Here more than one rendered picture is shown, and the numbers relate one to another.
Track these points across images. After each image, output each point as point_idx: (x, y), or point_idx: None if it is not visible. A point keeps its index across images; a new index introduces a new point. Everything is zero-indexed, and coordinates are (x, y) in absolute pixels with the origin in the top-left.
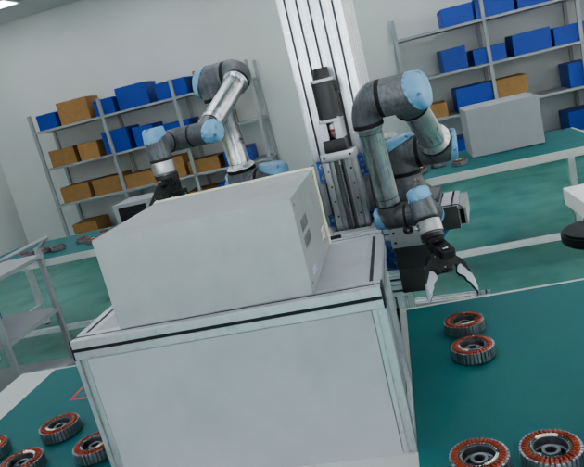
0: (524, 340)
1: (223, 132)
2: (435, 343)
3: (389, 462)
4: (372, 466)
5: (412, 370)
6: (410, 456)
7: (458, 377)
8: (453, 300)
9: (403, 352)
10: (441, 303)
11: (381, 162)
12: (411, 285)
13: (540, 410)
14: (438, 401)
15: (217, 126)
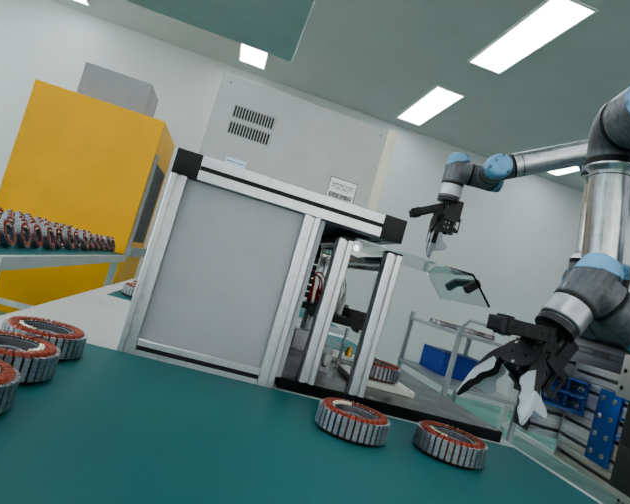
0: (409, 477)
1: (507, 170)
2: (396, 428)
3: (108, 341)
4: (109, 337)
5: (313, 399)
6: (110, 347)
7: (282, 407)
8: (575, 485)
9: (272, 328)
10: (556, 474)
11: (594, 218)
12: (621, 479)
13: (148, 408)
14: (220, 383)
15: (499, 160)
